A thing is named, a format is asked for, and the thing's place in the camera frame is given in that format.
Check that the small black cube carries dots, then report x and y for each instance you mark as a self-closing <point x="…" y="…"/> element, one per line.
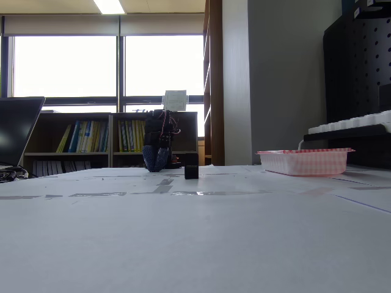
<point x="191" y="166"/>

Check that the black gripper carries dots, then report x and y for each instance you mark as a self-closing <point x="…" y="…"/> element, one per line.
<point x="156" y="142"/>

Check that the low wooden bookshelf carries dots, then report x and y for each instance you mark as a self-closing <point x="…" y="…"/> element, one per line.
<point x="119" y="158"/>

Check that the white power strip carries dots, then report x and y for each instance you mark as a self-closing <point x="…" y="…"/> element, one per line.
<point x="351" y="122"/>

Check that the blue spine book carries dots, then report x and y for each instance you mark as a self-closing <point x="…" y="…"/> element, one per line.
<point x="74" y="137"/>

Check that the beige roller blind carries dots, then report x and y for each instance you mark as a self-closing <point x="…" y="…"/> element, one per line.
<point x="61" y="25"/>
<point x="162" y="24"/>

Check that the black laptop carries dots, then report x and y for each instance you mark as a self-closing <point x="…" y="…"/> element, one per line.
<point x="16" y="128"/>

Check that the ceiling light panel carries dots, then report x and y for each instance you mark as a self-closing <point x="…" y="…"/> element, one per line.
<point x="109" y="6"/>

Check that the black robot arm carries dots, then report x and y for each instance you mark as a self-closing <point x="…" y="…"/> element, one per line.
<point x="174" y="160"/>

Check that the black pegboard panel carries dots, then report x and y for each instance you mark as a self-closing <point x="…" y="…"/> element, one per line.
<point x="354" y="73"/>

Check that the pink checkered tray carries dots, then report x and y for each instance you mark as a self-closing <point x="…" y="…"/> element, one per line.
<point x="305" y="161"/>

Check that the white paper sign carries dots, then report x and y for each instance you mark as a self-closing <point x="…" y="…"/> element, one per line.
<point x="175" y="100"/>

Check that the black shelf board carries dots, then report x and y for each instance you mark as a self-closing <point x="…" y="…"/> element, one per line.
<point x="366" y="143"/>

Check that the leaning yellow book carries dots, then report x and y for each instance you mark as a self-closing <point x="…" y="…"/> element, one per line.
<point x="63" y="138"/>

